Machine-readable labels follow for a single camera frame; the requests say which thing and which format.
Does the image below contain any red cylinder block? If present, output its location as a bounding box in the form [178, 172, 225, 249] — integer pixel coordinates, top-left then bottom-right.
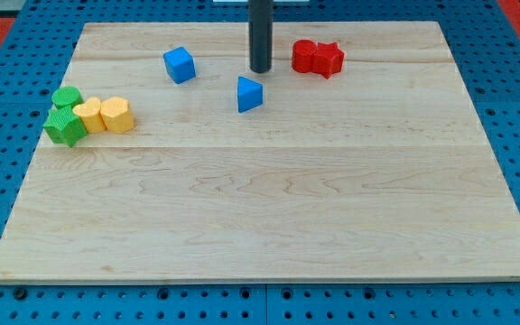
[291, 39, 317, 73]

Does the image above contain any yellow heart block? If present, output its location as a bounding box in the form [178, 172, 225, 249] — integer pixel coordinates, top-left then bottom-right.
[72, 97, 107, 134]

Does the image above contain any green star block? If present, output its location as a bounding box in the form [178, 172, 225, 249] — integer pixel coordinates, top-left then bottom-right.
[43, 107, 88, 147]

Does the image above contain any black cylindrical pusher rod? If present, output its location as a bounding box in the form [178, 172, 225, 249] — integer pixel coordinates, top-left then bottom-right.
[248, 0, 274, 73]

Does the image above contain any green cylinder block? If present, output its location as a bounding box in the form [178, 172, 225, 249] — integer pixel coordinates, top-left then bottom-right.
[51, 86, 84, 109]

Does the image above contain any red star block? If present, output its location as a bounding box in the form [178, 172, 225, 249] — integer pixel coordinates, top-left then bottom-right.
[311, 42, 344, 79]

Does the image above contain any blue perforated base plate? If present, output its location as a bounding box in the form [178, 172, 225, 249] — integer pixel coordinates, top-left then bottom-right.
[0, 1, 520, 324]

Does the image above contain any blue cube block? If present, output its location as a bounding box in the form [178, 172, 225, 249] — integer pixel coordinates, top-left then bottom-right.
[162, 47, 196, 84]

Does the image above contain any yellow hexagon block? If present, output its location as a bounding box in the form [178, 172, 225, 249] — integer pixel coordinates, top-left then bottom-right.
[100, 97, 135, 134]

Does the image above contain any blue triangle block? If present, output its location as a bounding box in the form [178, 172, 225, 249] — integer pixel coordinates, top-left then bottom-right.
[237, 76, 264, 113]

